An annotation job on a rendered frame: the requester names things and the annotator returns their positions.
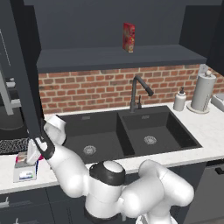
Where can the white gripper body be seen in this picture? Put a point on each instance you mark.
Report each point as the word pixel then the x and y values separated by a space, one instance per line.
pixel 33 153

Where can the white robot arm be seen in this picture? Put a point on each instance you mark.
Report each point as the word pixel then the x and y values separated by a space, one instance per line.
pixel 96 186

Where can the pink wrapped bar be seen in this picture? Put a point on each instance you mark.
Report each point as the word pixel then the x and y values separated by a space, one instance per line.
pixel 21 158

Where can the white digital scale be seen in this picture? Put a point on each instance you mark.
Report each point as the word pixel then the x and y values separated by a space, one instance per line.
pixel 25 173

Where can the dark cabinet door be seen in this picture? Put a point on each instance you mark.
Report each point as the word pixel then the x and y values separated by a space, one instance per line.
pixel 24 75

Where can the dark base cabinet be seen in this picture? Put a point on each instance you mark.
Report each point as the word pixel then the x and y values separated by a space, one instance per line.
pixel 186 175

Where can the black white patterned mat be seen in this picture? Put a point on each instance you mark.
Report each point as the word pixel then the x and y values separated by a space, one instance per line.
pixel 13 145

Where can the dark drawer front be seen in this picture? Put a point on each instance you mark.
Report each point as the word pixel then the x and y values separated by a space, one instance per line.
pixel 26 198

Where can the grey metal stand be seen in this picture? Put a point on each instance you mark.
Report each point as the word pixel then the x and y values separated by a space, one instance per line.
pixel 8 96

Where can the black sink tap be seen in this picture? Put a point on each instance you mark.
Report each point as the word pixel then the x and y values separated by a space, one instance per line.
pixel 134 93

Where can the black double sink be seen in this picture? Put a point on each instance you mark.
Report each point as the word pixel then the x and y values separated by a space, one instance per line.
pixel 151 131

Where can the red cereal box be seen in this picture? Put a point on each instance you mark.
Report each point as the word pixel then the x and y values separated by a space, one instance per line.
pixel 128 37

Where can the white soap dispenser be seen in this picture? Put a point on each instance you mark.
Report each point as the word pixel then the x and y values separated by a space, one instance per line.
pixel 179 102

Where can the grey dishwasher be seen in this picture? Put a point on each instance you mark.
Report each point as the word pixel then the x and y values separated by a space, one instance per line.
pixel 207 198

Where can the white paper towel roll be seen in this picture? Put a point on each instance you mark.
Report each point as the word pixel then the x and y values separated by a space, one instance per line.
pixel 203 92

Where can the grey toaster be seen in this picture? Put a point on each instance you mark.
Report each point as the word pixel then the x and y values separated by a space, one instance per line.
pixel 218 102

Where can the dark open wall cabinet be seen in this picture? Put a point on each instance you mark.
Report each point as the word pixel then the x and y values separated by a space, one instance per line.
pixel 96 58

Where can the white wall socket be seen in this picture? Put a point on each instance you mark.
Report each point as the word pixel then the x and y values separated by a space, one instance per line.
pixel 203 70

